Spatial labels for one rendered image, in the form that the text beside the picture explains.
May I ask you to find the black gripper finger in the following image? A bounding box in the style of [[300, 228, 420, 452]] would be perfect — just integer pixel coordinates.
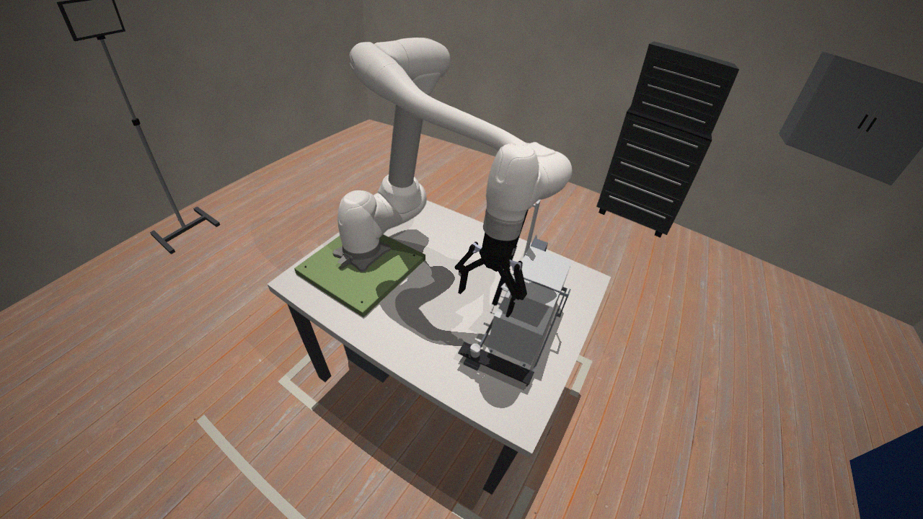
[[454, 242, 490, 294], [494, 260, 527, 317]]

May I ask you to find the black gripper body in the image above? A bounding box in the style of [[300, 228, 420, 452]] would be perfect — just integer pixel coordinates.
[[480, 233, 515, 272]]

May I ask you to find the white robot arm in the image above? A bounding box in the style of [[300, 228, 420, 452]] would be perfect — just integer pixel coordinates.
[[333, 37, 572, 272]]

